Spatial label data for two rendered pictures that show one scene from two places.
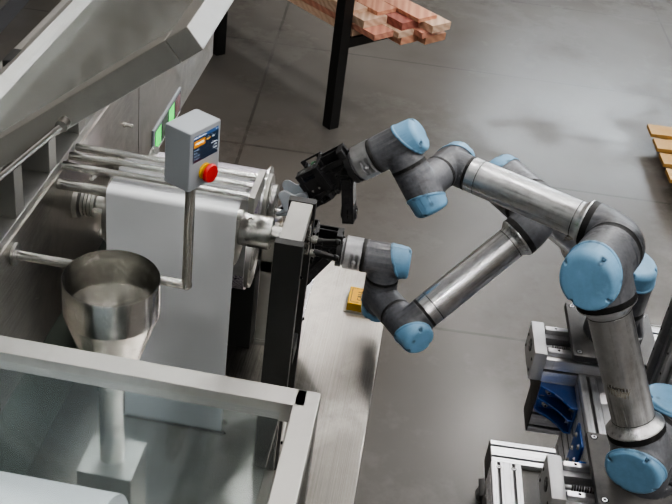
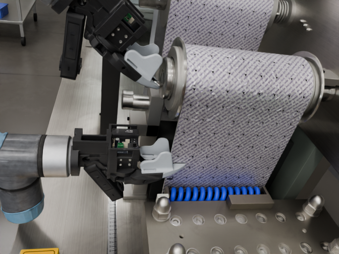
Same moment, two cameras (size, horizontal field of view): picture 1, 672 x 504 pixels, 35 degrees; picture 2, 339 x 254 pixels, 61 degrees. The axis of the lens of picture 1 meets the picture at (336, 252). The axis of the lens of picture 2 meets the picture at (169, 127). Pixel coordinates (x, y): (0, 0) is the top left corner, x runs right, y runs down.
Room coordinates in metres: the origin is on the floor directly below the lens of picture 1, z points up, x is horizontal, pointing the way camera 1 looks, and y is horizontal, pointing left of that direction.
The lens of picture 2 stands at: (2.37, 0.02, 1.48)
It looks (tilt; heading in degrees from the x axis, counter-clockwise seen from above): 36 degrees down; 161
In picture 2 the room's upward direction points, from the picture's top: 12 degrees clockwise
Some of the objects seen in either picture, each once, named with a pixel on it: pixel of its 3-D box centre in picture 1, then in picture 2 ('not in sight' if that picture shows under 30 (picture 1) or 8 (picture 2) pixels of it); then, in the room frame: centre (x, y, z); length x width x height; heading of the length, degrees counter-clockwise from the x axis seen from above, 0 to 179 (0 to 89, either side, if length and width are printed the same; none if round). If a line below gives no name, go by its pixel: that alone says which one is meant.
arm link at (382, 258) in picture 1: (385, 260); (12, 156); (1.97, -0.11, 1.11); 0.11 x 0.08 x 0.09; 86
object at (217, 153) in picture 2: not in sight; (226, 157); (1.99, 0.28, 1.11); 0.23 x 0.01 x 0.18; 86
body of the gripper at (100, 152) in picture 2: (316, 244); (107, 153); (1.98, 0.05, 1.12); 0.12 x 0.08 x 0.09; 86
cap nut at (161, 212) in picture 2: not in sight; (162, 206); (2.05, 0.15, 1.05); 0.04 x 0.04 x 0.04
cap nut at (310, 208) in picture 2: not in sight; (315, 203); (2.07, 0.48, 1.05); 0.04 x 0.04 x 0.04
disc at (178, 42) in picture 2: (266, 199); (174, 79); (1.92, 0.16, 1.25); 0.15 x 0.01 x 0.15; 176
